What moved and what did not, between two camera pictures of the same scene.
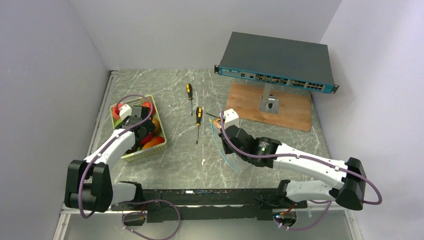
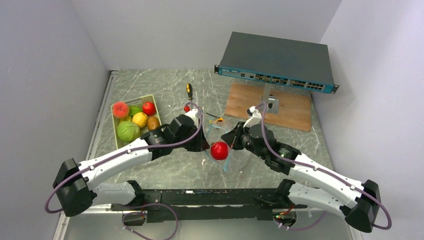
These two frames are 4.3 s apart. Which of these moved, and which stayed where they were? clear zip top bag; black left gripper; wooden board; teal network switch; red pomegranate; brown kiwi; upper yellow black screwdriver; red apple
Moved: clear zip top bag; red pomegranate; black left gripper
Stayed: brown kiwi; teal network switch; wooden board; red apple; upper yellow black screwdriver
